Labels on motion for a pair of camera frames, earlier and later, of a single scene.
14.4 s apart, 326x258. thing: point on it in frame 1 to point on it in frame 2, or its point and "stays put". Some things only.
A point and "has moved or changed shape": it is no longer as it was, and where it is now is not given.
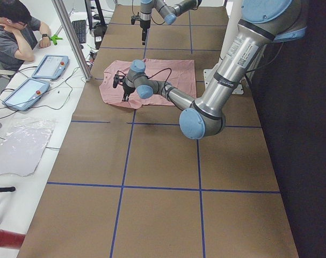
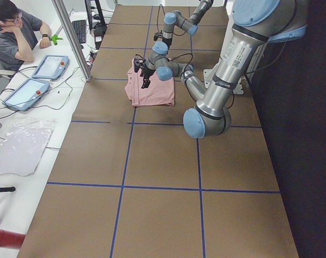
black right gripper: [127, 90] to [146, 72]
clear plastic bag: [21, 146] stays put
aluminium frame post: [73, 38] stays put
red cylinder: [2, 238] stays put
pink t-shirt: [180, 73] has moved or changed shape
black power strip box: [99, 31] stays put
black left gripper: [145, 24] to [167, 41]
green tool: [55, 38] stays put
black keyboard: [80, 28] stays put
